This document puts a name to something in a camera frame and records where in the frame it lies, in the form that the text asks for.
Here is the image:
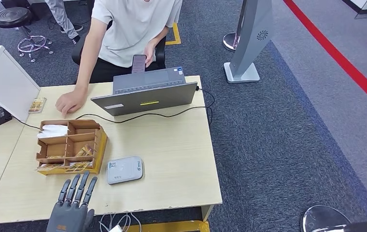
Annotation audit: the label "white cabinet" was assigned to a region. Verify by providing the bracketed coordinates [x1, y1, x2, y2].
[0, 45, 41, 122]

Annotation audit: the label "person's legs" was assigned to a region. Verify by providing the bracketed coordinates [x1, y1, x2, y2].
[44, 0, 84, 45]

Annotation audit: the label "grey laptop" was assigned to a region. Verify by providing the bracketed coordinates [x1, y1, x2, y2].
[90, 66, 198, 117]

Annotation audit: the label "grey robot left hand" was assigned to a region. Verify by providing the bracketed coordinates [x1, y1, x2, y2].
[46, 171, 99, 232]

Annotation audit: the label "chrome stanchion base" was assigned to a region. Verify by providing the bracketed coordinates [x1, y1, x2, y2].
[300, 204, 352, 232]
[223, 32, 240, 52]

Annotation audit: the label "silver kiosk stand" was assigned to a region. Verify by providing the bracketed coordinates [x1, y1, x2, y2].
[223, 0, 274, 84]

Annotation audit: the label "black power cable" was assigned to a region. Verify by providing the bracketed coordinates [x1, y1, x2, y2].
[11, 86, 216, 131]

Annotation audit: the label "yellow floor tape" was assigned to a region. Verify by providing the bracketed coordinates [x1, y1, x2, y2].
[119, 220, 211, 232]
[165, 22, 182, 45]

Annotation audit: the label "black round stool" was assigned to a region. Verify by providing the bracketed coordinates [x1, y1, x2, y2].
[0, 7, 55, 63]

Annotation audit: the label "person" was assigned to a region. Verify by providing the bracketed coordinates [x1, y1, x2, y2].
[55, 0, 183, 118]

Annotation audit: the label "clear tray with gold cards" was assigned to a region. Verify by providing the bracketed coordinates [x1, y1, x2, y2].
[28, 97, 47, 114]

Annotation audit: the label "white card stack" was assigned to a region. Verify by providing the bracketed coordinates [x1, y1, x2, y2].
[37, 124, 69, 139]

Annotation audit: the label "dark smartphone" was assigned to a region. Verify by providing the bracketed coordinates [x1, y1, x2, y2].
[131, 54, 147, 74]

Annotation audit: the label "black power adapter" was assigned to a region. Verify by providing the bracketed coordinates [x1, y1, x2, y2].
[0, 103, 13, 126]

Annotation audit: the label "brown cardboard organizer box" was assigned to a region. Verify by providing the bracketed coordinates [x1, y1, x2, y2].
[35, 119, 108, 176]

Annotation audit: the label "white cable bundle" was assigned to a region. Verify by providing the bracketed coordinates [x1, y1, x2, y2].
[99, 211, 142, 232]

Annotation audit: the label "person's left hand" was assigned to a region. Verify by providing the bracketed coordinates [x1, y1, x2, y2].
[143, 40, 158, 68]

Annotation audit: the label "person's right hand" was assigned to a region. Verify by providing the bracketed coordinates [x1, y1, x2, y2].
[55, 88, 88, 118]

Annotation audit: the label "gold patterned room key card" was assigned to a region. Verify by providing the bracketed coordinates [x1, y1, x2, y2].
[74, 143, 95, 158]
[37, 163, 65, 171]
[66, 161, 93, 173]

